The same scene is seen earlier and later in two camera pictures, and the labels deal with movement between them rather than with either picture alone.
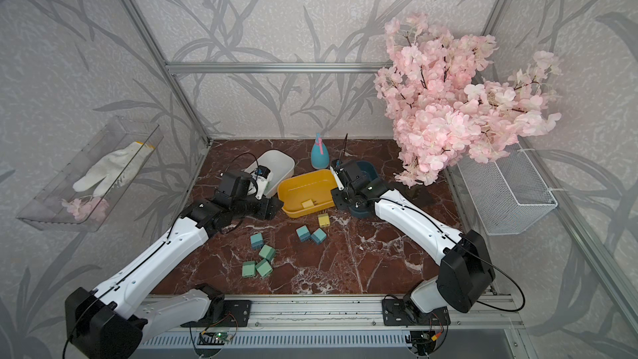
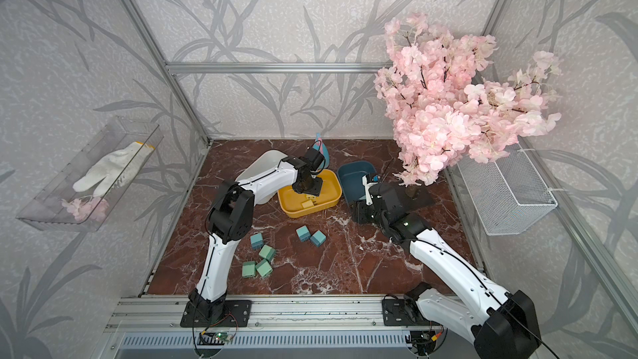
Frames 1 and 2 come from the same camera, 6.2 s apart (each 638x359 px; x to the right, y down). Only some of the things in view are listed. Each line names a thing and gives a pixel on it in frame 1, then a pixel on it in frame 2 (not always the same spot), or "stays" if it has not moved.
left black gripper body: [262, 209] → [312, 187]
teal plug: [303, 233] stays
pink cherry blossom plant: [444, 111] stays
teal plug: [318, 236] stays
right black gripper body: [342, 199] → [365, 214]
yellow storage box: [307, 193] stays
